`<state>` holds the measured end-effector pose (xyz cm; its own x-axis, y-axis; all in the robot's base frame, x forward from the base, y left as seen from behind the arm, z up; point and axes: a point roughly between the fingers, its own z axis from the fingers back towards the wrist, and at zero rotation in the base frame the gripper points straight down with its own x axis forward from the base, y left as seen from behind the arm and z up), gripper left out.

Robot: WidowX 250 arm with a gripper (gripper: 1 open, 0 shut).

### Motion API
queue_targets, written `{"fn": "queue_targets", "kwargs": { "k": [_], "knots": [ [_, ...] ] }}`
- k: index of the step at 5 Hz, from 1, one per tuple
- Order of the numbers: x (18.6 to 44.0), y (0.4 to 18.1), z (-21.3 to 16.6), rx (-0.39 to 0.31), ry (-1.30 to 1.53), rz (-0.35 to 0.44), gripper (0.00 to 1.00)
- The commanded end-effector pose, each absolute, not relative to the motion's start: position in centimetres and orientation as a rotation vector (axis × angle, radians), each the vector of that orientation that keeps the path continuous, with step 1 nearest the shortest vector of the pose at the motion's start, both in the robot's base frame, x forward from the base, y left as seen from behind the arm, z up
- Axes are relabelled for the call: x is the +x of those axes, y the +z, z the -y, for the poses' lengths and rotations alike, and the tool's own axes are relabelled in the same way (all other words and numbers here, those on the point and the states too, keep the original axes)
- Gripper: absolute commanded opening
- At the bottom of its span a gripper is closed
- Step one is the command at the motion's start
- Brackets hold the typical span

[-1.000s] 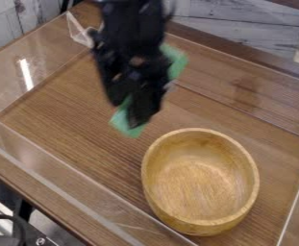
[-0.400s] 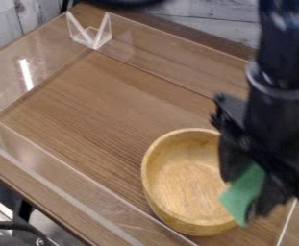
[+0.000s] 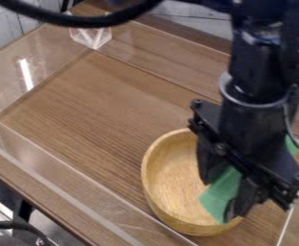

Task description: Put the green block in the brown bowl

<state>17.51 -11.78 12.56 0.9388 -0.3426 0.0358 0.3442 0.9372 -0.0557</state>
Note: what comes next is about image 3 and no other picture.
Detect black table leg bracket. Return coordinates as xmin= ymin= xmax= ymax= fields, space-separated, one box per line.
xmin=0 ymin=200 xmax=56 ymax=246

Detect brown wooden bowl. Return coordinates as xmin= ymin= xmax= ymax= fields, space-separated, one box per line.
xmin=141 ymin=129 xmax=243 ymax=236

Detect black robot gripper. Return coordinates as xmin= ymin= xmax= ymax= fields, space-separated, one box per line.
xmin=188 ymin=77 xmax=299 ymax=223

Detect black cable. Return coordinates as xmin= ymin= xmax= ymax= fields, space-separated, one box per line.
xmin=0 ymin=0 xmax=166 ymax=29

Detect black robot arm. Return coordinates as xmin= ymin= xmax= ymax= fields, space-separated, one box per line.
xmin=188 ymin=0 xmax=299 ymax=224

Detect green rectangular block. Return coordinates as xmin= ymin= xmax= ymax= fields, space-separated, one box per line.
xmin=199 ymin=136 xmax=299 ymax=223

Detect clear acrylic corner bracket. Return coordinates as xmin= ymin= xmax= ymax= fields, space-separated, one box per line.
xmin=69 ymin=28 xmax=112 ymax=50

